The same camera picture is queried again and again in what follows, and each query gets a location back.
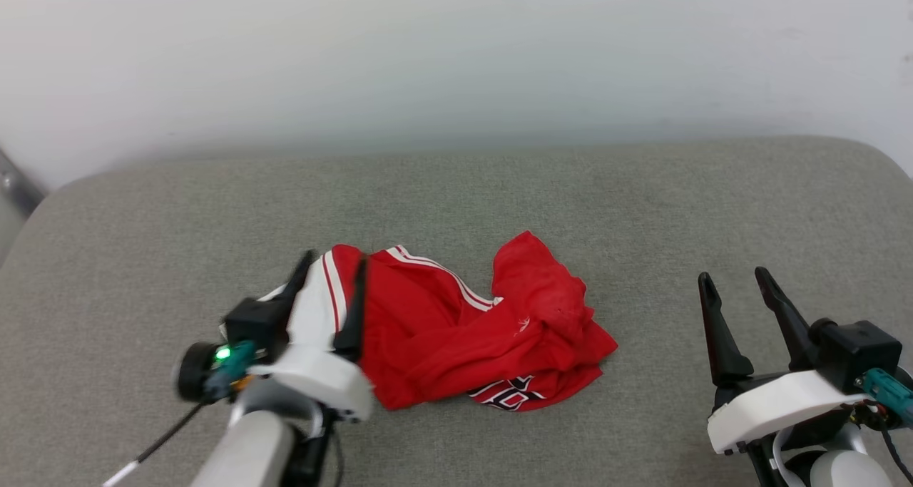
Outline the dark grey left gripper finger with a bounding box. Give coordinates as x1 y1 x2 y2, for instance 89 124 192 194
280 250 317 320
332 254 369 364

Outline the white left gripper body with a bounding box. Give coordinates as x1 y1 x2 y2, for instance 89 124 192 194
246 343 376 424

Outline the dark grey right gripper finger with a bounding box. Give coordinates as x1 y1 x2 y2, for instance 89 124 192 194
754 266 821 371
697 272 755 388

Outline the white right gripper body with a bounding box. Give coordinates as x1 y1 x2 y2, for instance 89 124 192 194
706 368 869 456

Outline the red and white sports garment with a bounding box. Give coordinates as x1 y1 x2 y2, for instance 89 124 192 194
258 230 619 412

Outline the grey fabric sofa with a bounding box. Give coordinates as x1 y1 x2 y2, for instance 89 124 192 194
0 136 913 487

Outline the grey metal bar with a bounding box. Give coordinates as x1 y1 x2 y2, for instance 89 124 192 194
0 148 48 220

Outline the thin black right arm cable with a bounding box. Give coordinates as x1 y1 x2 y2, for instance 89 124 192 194
876 419 913 487

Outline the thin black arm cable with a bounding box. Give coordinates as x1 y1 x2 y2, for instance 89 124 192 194
102 401 208 487
876 419 913 487

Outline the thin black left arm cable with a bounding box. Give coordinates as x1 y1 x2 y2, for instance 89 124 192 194
102 401 208 487

